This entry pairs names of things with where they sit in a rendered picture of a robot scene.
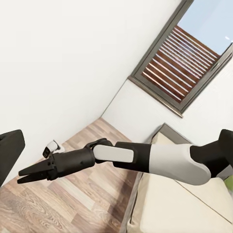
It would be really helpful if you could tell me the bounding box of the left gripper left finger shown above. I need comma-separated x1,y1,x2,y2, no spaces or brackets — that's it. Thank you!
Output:
0,129,25,187

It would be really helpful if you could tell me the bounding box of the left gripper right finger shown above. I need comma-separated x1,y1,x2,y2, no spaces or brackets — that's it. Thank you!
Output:
217,129,233,168

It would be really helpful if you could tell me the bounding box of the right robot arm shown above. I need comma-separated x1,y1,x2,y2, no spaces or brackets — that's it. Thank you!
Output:
17,138,233,185

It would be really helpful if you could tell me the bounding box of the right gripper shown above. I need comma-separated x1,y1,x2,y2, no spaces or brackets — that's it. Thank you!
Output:
17,150,83,184

